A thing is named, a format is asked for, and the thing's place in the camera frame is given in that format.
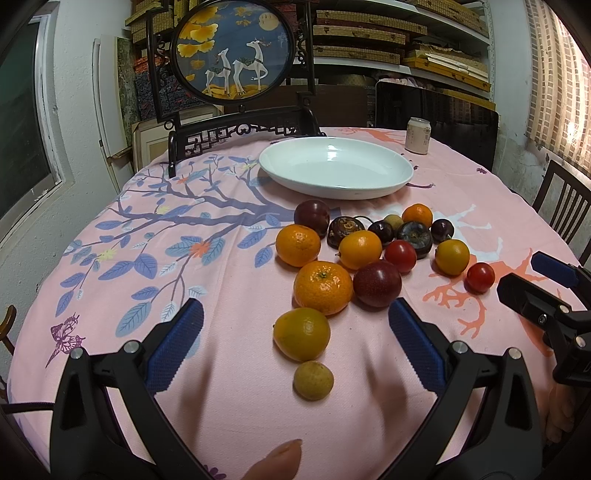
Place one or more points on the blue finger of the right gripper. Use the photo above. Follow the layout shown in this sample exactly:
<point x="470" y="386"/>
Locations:
<point x="530" y="301"/>
<point x="554" y="269"/>

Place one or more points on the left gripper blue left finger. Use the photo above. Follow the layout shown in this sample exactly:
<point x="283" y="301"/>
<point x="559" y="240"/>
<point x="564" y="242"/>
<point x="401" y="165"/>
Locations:
<point x="86" y="440"/>

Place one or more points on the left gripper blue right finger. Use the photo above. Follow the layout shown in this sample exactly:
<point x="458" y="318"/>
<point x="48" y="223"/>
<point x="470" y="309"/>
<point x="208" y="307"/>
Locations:
<point x="504" y="441"/>

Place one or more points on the red cherry tomato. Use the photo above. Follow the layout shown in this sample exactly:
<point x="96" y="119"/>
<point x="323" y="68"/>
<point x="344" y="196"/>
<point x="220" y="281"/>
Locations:
<point x="480" y="278"/>
<point x="402" y="255"/>

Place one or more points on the yellow tomato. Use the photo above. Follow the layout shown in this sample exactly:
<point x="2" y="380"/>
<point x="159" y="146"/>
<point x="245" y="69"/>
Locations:
<point x="452" y="257"/>

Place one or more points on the small orange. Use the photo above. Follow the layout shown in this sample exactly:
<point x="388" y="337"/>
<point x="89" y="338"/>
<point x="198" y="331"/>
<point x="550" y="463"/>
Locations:
<point x="419" y="213"/>
<point x="359" y="249"/>

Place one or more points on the large dark red plum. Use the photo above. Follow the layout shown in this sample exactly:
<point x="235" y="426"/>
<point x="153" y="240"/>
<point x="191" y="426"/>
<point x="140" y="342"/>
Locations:
<point x="377" y="284"/>

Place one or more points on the small dark cherry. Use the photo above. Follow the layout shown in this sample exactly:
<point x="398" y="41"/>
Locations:
<point x="384" y="230"/>

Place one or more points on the small tan longan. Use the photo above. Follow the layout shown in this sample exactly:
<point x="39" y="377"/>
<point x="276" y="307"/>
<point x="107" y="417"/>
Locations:
<point x="313" y="381"/>

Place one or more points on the yellow orange lemon fruit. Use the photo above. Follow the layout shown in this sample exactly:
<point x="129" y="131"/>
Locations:
<point x="302" y="334"/>

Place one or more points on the large mandarin orange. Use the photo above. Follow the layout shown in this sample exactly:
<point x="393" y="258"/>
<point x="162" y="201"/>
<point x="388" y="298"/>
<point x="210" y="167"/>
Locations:
<point x="323" y="286"/>

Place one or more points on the small tan fruit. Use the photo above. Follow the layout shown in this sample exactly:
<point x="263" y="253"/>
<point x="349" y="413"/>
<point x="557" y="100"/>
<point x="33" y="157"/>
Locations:
<point x="395" y="221"/>

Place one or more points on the right human hand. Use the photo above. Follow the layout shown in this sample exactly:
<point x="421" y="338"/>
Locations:
<point x="561" y="409"/>

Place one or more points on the left human hand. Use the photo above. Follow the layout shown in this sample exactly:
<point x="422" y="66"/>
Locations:
<point x="282" y="463"/>

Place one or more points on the wooden slat chair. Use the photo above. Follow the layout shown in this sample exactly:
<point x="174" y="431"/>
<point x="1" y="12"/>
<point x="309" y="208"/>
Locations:
<point x="563" y="200"/>

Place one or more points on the black cabinet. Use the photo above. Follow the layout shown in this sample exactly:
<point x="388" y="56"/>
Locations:
<point x="468" y="128"/>

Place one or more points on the pink beverage can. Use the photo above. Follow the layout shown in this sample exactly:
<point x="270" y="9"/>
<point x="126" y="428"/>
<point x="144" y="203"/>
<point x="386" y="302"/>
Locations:
<point x="418" y="136"/>

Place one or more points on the pink printed tablecloth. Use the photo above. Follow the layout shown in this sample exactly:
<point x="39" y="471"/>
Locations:
<point x="210" y="234"/>

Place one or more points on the shelf with stacked boxes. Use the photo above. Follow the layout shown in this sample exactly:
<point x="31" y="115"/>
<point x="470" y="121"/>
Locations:
<point x="443" y="41"/>

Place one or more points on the white oval plate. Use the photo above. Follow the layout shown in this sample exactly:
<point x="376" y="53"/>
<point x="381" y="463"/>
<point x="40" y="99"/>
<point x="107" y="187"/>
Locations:
<point x="336" y="168"/>

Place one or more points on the dark carved wooden chair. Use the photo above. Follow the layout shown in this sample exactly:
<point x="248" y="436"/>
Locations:
<point x="193" y="139"/>

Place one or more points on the round deer embroidery screen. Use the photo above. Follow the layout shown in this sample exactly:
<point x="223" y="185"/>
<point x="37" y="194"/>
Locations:
<point x="231" y="54"/>

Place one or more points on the window with white frame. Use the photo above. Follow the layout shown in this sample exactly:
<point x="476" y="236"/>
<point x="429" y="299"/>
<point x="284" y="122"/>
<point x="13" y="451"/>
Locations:
<point x="33" y="163"/>

